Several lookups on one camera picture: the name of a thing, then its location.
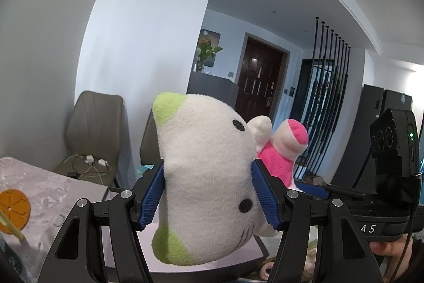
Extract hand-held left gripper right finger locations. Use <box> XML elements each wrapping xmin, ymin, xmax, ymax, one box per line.
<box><xmin>251</xmin><ymin>158</ymin><xmax>386</xmax><ymax>283</ymax></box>

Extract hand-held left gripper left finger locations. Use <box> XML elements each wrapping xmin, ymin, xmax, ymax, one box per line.
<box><xmin>37</xmin><ymin>160</ymin><xmax>166</xmax><ymax>283</ymax></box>

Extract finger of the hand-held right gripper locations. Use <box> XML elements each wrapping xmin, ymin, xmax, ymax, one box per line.
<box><xmin>294</xmin><ymin>180</ymin><xmax>365</xmax><ymax>204</ymax></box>

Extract white cat plush toy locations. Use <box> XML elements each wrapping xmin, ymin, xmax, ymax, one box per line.
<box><xmin>152</xmin><ymin>91</ymin><xmax>309</xmax><ymax>267</ymax></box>

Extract person's right hand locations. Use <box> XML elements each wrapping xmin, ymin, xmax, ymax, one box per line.
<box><xmin>369</xmin><ymin>236</ymin><xmax>414</xmax><ymax>283</ymax></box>

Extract grey-brown dining chair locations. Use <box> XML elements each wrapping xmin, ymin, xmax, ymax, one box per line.
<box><xmin>139</xmin><ymin>111</ymin><xmax>165</xmax><ymax>168</ymax></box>
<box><xmin>52</xmin><ymin>91</ymin><xmax>124</xmax><ymax>188</ymax></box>

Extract pink plush donut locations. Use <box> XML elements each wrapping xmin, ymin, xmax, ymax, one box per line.
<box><xmin>259</xmin><ymin>261</ymin><xmax>279</xmax><ymax>282</ymax></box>

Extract dark grey refrigerator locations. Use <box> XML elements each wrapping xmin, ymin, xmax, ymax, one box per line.
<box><xmin>359</xmin><ymin>83</ymin><xmax>413</xmax><ymax>151</ymax></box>

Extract black slat partition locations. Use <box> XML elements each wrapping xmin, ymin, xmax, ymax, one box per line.
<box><xmin>291</xmin><ymin>17</ymin><xmax>352</xmax><ymax>185</ymax></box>

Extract dark brown door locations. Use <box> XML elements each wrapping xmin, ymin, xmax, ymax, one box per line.
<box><xmin>235</xmin><ymin>32</ymin><xmax>292</xmax><ymax>122</ymax></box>

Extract dark grey cabinet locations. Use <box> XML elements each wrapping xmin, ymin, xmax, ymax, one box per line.
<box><xmin>186</xmin><ymin>71</ymin><xmax>240</xmax><ymax>108</ymax></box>

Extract orange round coaster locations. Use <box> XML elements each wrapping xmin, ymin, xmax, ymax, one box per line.
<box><xmin>0</xmin><ymin>189</ymin><xmax>31</xmax><ymax>234</ymax></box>

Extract yellow wooden stick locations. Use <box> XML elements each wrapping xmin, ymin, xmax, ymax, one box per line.
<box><xmin>0</xmin><ymin>213</ymin><xmax>26</xmax><ymax>241</ymax></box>

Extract green plant in vase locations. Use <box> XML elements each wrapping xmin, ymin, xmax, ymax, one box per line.
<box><xmin>193</xmin><ymin>38</ymin><xmax>223</xmax><ymax>73</ymax></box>

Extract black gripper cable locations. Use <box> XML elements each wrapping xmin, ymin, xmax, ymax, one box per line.
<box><xmin>391</xmin><ymin>172</ymin><xmax>423</xmax><ymax>283</ymax></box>

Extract white charger cables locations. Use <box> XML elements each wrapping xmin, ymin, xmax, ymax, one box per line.
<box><xmin>67</xmin><ymin>154</ymin><xmax>114</xmax><ymax>181</ymax></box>

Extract framed wall picture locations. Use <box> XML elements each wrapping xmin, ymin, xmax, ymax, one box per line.
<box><xmin>195</xmin><ymin>28</ymin><xmax>222</xmax><ymax>69</ymax></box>

